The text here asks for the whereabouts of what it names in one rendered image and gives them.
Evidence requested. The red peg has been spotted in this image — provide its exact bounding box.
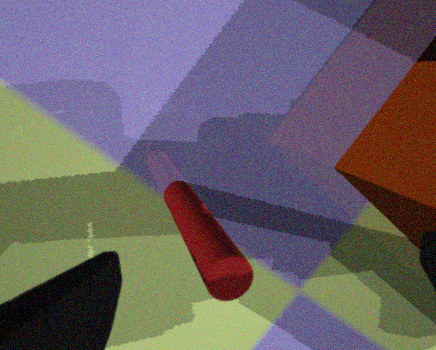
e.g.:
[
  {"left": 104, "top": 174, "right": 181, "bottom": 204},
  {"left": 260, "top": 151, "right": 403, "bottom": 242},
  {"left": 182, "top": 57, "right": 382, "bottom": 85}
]
[{"left": 164, "top": 181, "right": 254, "bottom": 301}]

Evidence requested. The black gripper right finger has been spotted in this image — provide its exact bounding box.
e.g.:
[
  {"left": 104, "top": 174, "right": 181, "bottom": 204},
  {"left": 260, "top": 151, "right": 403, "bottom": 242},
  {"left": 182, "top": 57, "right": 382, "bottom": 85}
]
[{"left": 419, "top": 231, "right": 436, "bottom": 290}]

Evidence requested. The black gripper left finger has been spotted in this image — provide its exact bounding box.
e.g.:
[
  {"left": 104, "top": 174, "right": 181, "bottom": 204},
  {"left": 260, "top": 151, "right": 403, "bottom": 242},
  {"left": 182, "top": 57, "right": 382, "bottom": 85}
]
[{"left": 0, "top": 251, "right": 122, "bottom": 350}]

